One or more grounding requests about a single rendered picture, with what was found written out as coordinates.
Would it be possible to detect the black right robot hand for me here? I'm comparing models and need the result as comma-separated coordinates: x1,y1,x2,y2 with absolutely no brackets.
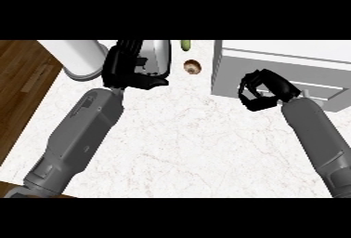
238,68,303,112

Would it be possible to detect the white drawer cabinet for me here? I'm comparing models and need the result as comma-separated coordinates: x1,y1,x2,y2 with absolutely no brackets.
210,39,351,113

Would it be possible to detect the brown round fruit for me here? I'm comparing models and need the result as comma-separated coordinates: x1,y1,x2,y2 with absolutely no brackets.
183,59,204,75

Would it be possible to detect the green vegetable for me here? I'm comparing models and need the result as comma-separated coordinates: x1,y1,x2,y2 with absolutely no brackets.
180,39,194,52

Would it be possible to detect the shiny silver metal cup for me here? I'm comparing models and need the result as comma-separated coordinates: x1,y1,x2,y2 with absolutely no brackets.
135,39,173,77

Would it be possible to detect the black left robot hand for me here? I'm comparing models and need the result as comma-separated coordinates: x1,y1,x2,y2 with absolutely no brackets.
101,39,170,91

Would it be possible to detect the white drawer front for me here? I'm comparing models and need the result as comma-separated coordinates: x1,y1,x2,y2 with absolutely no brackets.
214,49,351,113

